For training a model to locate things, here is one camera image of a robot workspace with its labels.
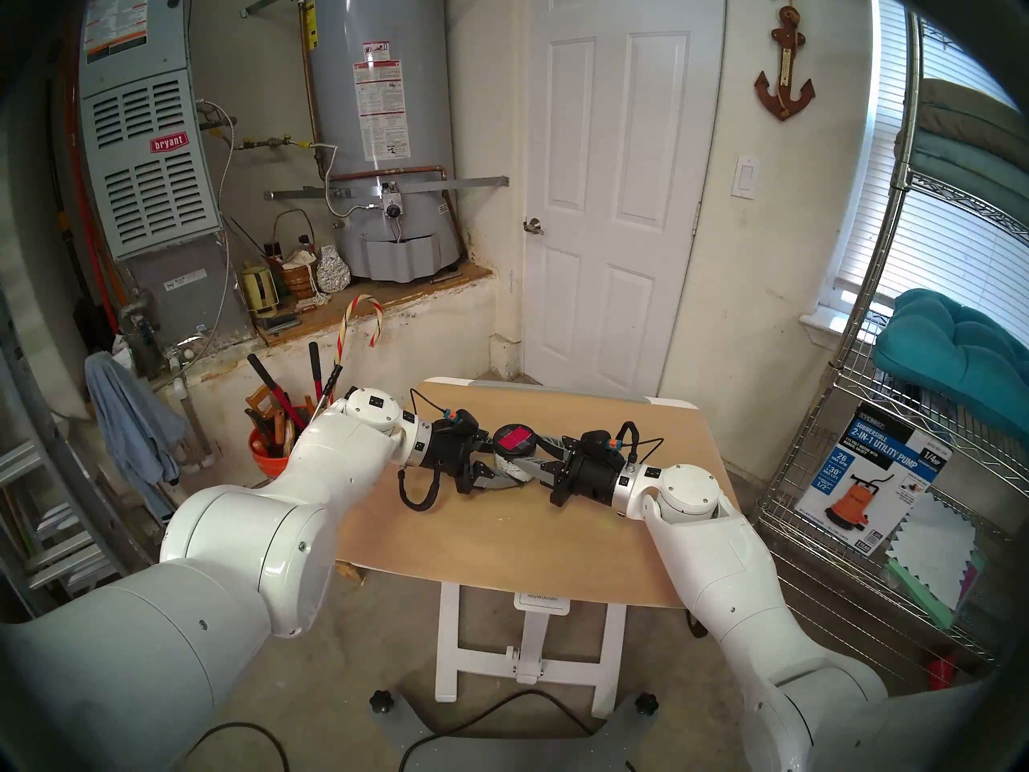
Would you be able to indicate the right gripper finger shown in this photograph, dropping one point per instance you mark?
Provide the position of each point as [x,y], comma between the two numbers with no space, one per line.
[556,445]
[540,473]

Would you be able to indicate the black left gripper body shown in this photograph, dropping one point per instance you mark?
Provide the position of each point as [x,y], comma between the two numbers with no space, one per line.
[450,450]

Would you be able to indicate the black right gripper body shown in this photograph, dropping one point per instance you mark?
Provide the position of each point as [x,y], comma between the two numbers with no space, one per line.
[591,477]

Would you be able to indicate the black lid with red tape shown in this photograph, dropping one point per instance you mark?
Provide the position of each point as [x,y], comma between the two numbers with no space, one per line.
[514,439]

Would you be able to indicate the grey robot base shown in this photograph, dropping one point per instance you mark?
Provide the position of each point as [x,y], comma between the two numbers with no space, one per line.
[406,742]

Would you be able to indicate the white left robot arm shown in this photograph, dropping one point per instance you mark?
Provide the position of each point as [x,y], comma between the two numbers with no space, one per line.
[241,537]

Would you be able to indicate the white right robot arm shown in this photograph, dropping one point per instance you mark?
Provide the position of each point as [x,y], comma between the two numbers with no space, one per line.
[723,569]

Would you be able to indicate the white platform with wooden top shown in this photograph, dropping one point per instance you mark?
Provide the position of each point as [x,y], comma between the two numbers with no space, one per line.
[434,336]

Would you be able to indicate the striped candy cane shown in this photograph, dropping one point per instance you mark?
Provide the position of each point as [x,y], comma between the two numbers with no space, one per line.
[341,340]

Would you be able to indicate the black grip red shaft tool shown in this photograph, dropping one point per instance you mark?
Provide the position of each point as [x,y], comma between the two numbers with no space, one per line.
[261,370]
[316,364]

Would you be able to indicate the crumpled foil lump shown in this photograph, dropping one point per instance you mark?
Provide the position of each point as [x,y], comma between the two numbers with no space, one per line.
[334,273]

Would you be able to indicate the black base knob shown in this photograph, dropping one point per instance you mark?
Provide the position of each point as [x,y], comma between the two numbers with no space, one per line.
[645,704]
[382,702]

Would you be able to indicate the white panel door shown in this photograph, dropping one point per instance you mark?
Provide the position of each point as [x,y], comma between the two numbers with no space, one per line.
[619,215]

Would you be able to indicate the yellow metal can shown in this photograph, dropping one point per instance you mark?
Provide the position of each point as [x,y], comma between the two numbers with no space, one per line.
[260,292]

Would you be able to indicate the heater gas control valve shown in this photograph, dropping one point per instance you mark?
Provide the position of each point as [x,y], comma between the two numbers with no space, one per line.
[392,207]

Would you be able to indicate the copper water pipe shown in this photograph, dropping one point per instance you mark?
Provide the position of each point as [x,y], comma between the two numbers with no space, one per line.
[386,172]

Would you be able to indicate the utility pump box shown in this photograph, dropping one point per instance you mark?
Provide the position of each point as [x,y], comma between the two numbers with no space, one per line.
[876,465]

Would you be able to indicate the blue hanging cloth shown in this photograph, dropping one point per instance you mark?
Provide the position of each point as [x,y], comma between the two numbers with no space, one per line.
[129,425]

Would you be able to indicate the green foam sheet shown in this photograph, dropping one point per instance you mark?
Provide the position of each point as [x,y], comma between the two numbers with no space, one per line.
[920,597]

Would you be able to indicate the white zigzag edged paper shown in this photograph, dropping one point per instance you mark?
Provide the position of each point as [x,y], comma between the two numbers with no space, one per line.
[936,549]

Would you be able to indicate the gas line with yellow valve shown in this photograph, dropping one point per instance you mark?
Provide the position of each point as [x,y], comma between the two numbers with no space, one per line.
[273,142]

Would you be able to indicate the grey water heater tank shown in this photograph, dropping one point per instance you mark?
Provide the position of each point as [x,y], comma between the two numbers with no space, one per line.
[418,95]

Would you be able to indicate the teal tufted cushion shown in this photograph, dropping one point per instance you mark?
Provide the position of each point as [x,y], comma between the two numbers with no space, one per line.
[957,352]

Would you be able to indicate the aluminium step ladder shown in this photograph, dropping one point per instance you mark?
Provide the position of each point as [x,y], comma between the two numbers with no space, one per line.
[64,549]

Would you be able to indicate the small red item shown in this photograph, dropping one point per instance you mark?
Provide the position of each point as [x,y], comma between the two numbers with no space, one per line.
[942,670]

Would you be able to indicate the grey bryant furnace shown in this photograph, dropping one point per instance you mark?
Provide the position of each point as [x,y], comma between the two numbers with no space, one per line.
[149,175]

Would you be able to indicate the white window blinds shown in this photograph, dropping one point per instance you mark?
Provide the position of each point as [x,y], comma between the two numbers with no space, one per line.
[965,248]

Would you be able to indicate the green flat cushion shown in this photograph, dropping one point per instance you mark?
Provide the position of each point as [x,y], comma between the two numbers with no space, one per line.
[957,163]

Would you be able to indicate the olive flat cushion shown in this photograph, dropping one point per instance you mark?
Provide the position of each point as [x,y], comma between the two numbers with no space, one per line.
[965,107]

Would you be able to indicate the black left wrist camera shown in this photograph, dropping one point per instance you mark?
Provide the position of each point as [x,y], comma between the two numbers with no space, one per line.
[460,421]

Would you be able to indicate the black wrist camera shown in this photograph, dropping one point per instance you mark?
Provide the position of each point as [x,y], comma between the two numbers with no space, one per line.
[460,421]
[596,442]

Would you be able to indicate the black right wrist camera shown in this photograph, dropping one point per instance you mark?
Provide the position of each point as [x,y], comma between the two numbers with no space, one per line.
[596,442]

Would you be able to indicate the white folding table frame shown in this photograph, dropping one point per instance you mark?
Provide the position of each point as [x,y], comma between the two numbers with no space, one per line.
[530,650]

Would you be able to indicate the white light switch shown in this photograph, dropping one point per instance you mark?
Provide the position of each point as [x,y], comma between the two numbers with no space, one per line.
[745,178]

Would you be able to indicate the rusty anchor wall decoration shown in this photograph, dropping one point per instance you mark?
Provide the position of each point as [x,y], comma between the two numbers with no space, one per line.
[784,103]

